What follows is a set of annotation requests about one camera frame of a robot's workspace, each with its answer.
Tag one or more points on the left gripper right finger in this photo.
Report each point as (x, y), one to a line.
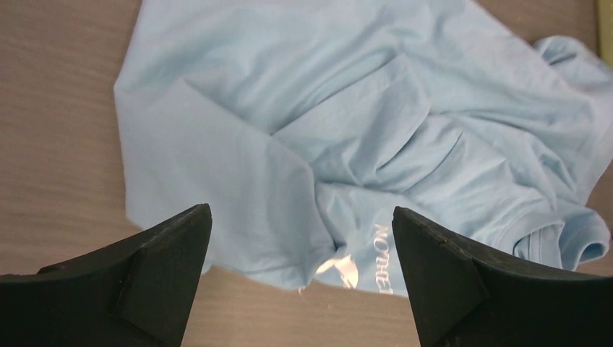
(464, 293)

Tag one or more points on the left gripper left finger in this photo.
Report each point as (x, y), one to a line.
(135, 292)

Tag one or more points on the light blue printed t-shirt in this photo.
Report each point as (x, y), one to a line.
(304, 124)

